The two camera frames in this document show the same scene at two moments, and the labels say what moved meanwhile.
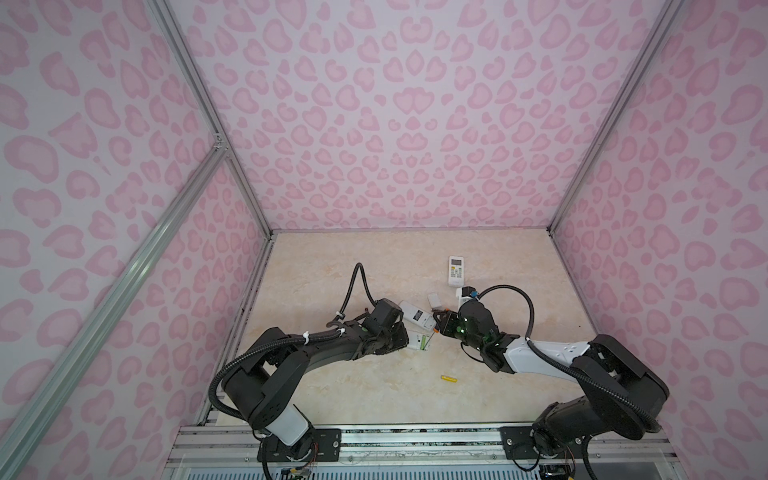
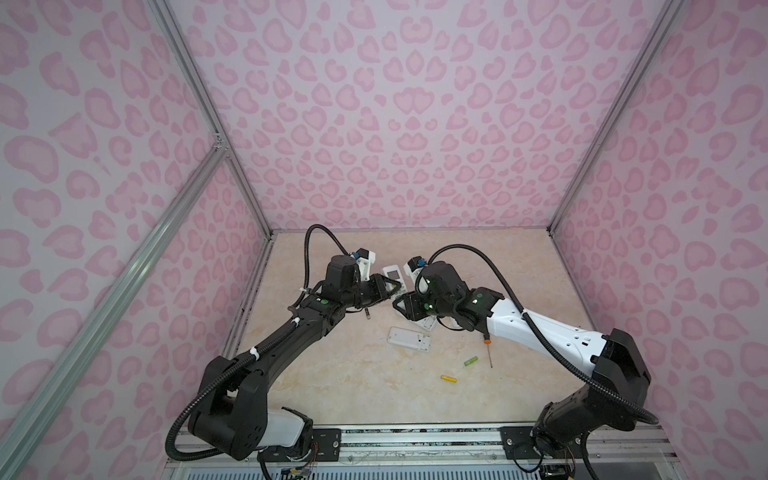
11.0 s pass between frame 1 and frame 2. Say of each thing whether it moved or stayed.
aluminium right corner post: stayed
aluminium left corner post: stayed
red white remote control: stayed
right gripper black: moved
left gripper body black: moved
